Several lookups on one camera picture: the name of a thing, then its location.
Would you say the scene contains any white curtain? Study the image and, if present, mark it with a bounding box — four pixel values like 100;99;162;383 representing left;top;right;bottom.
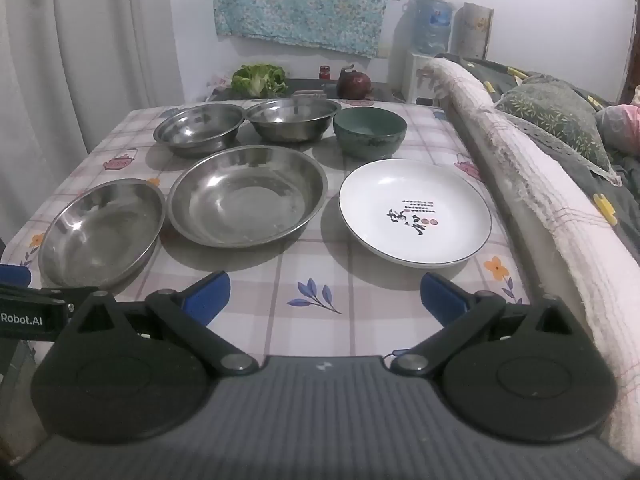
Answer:
0;0;186;241

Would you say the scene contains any shallow steel plate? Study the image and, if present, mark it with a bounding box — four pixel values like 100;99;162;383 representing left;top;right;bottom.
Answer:
38;178;166;289

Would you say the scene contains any blue water bottle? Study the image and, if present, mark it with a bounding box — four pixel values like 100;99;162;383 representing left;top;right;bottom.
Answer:
415;0;455;57

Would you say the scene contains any napa cabbage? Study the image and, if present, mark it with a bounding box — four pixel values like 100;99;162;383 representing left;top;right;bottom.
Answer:
231;63;289;98

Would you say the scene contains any wide steel bowl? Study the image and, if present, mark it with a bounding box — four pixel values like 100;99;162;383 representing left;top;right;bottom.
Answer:
245;99;342;143

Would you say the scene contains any white printed ceramic plate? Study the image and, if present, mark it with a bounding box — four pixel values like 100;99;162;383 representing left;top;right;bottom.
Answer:
339;159;493;267

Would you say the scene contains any large deep steel plate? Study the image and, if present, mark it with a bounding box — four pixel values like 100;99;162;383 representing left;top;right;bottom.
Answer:
167;145;329;248

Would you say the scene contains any floral wall cloth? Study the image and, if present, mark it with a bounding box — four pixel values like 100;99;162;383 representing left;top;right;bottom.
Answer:
214;0;406;59

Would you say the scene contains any small steel bowl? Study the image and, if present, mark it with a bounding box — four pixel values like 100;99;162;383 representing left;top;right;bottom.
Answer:
153;103;245;157

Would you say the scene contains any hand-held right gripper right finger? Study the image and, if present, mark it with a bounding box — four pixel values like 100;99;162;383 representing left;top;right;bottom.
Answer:
390;272;583;375

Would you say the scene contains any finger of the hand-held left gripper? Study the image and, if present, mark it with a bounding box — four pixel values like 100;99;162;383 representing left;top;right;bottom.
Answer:
0;265;32;287
0;284;98;306

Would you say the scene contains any green ceramic bowl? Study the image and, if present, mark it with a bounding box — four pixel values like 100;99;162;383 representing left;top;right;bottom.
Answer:
333;106;407;159

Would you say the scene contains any leaf print pillow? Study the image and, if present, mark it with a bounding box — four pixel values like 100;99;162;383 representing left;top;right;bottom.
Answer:
494;75;623;187

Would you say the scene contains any red onion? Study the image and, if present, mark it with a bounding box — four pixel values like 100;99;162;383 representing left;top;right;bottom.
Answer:
337;65;372;99

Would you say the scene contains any grey bedding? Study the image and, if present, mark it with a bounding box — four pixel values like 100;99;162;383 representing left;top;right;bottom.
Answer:
440;52;640;281

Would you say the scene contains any pink cloth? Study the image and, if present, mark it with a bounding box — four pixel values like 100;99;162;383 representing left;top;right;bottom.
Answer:
595;85;640;153

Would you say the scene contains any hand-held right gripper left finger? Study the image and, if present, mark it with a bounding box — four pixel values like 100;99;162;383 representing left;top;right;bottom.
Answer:
65;271;260;377

